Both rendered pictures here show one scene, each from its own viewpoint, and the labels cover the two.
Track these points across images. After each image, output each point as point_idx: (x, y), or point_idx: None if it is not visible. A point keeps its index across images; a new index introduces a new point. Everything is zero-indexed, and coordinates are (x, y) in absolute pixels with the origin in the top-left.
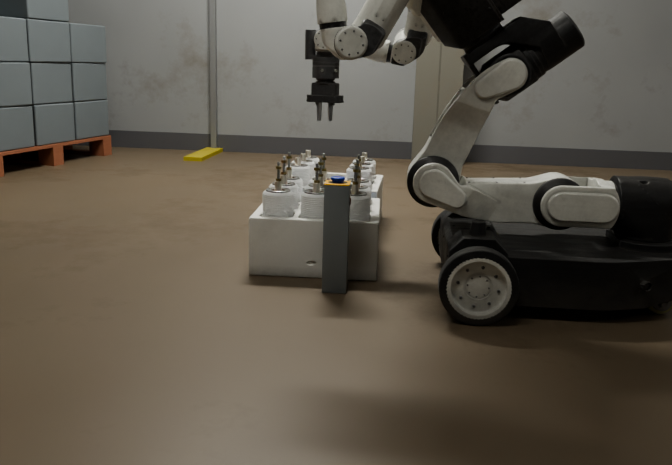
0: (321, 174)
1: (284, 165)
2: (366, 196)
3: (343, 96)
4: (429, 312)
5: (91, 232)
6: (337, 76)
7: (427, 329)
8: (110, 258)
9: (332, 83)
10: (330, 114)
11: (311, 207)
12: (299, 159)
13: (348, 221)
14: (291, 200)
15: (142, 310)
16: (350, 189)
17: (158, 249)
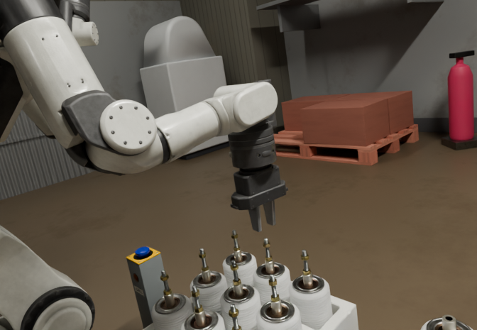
0: (233, 279)
1: (265, 249)
2: (152, 309)
3: (237, 200)
4: None
5: (457, 251)
6: (233, 164)
7: None
8: (351, 255)
9: (236, 172)
10: (250, 219)
11: None
12: (442, 321)
13: (134, 290)
14: (224, 272)
15: (226, 256)
16: (139, 271)
17: (369, 279)
